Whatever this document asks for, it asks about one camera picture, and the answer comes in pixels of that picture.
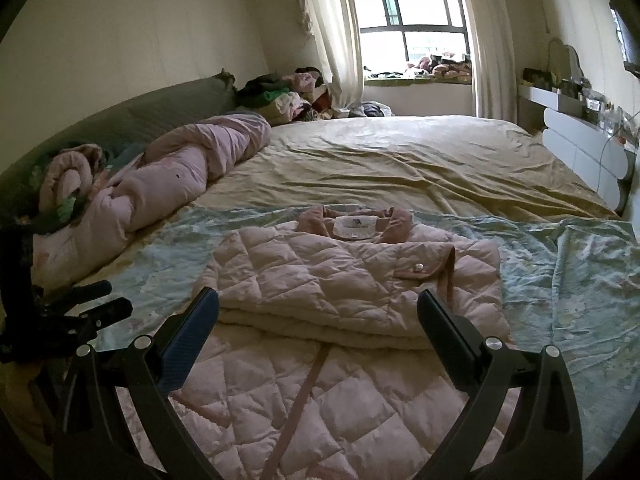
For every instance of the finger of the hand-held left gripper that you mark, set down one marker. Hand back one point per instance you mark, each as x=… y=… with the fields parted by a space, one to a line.
x=105 y=315
x=87 y=292

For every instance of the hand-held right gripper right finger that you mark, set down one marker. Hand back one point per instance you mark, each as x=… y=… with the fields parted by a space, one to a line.
x=446 y=336

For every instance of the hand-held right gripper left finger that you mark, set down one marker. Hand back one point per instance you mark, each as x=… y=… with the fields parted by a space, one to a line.
x=187 y=340

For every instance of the pink quilted coat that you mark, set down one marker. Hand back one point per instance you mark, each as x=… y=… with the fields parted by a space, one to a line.
x=325 y=280

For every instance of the dark clothes beside bed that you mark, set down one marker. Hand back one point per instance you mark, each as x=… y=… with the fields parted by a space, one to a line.
x=372 y=110

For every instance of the pile of mixed clothes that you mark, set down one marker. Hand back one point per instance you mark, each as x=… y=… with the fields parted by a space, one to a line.
x=280 y=95

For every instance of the clothes heap on windowsill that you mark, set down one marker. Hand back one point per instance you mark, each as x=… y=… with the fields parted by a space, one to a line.
x=440 y=66

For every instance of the green cartoon printed blanket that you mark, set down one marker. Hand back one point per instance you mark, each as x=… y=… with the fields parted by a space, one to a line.
x=575 y=285

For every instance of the rolled pink duvet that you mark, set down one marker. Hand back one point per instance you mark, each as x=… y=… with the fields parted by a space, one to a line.
x=165 y=170

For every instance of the bed with yellow sheet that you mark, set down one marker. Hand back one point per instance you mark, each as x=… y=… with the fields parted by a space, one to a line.
x=400 y=160

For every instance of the green padded headboard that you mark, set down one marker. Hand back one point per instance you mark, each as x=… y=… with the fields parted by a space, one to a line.
x=125 y=110

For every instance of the white vanity desk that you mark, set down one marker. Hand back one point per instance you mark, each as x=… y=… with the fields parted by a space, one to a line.
x=580 y=150

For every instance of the clutter on vanity desk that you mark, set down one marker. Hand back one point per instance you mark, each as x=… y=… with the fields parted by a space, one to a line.
x=595 y=105

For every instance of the cloud shaped mirror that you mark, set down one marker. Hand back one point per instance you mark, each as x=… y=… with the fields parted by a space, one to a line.
x=562 y=62

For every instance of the white lace curtain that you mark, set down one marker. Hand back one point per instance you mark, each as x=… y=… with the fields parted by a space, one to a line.
x=335 y=35
x=490 y=35

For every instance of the dark framed window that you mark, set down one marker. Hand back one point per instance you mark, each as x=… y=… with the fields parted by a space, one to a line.
x=415 y=5

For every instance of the black wall television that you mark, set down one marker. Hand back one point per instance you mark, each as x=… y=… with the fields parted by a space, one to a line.
x=627 y=40

